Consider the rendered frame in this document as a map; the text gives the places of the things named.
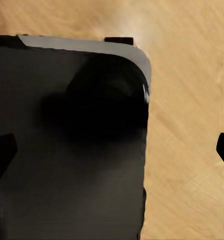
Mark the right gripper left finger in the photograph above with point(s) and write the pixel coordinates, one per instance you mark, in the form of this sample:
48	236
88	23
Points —
8	150

